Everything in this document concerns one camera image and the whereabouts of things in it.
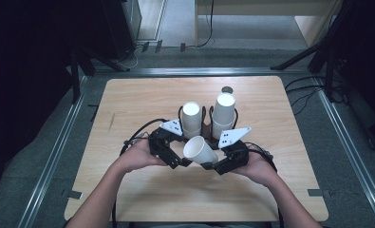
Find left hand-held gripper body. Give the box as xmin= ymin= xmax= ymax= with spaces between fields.
xmin=147 ymin=118 xmax=184 ymax=169

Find person's right hand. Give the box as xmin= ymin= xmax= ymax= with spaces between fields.
xmin=232 ymin=151 xmax=280 ymax=188

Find left hand-held gripper cable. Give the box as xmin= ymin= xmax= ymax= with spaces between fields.
xmin=111 ymin=117 xmax=170 ymax=228

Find black curtain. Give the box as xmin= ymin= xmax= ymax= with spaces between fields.
xmin=0 ymin=0 xmax=113 ymax=219

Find light wooden furniture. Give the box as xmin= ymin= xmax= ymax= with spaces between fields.
xmin=194 ymin=0 xmax=345 ymax=48

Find grey floor tape piece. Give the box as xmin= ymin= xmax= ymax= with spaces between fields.
xmin=307 ymin=188 xmax=332 ymax=199
xmin=61 ymin=189 xmax=84 ymax=200

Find person's left hand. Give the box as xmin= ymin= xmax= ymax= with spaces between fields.
xmin=112 ymin=137 xmax=168 ymax=175

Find black floor cable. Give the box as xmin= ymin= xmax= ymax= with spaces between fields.
xmin=290 ymin=88 xmax=324 ymax=116
xmin=285 ymin=85 xmax=326 ymax=95
xmin=284 ymin=74 xmax=328 ymax=92

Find black hanging cable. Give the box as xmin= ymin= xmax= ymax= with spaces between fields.
xmin=197 ymin=0 xmax=216 ymax=48

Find dark wire cup holder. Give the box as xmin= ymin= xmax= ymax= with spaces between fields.
xmin=177 ymin=104 xmax=239 ymax=150

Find white paper cup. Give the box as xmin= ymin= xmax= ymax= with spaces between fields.
xmin=182 ymin=135 xmax=219 ymax=165
xmin=180 ymin=125 xmax=202 ymax=140
xmin=212 ymin=92 xmax=237 ymax=126
xmin=181 ymin=101 xmax=202 ymax=130
xmin=211 ymin=117 xmax=234 ymax=141

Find black tripod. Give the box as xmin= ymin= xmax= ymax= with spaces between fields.
xmin=270 ymin=0 xmax=354 ymax=103

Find black cabinet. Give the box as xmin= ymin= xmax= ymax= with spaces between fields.
xmin=101 ymin=0 xmax=142 ymax=62

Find black stand legs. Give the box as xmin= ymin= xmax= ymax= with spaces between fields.
xmin=68 ymin=47 xmax=131 ymax=105

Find metal floor rail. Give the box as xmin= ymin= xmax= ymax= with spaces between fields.
xmin=16 ymin=75 xmax=90 ymax=228
xmin=312 ymin=78 xmax=375 ymax=228

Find white cable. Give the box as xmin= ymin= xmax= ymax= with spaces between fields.
xmin=114 ymin=45 xmax=144 ymax=71

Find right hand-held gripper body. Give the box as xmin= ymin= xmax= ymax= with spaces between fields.
xmin=214 ymin=126 xmax=253 ymax=176

